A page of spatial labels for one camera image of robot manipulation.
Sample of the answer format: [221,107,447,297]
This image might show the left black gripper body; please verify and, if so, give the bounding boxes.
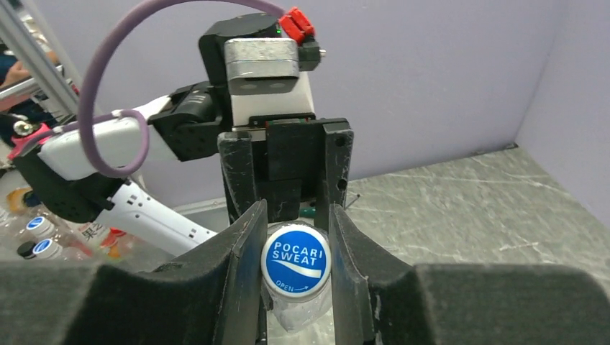
[248,113,322,223]

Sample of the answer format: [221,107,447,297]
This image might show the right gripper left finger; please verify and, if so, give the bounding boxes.
[1,201,268,344]

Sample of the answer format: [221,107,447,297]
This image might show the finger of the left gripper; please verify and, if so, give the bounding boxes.
[217,132,259,224]
[314,121,354,231]

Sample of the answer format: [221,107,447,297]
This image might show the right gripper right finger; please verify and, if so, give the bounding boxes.
[329,205,609,344]

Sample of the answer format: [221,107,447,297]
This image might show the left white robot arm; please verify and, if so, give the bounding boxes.
[12,8,353,255]

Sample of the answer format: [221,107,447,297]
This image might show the bottles in background bin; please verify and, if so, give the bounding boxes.
[1,186,136,262]

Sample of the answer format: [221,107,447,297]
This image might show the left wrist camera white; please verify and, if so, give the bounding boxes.
[224,7,326,129]

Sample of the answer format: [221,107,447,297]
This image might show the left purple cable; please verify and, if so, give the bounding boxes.
[19,0,287,180]

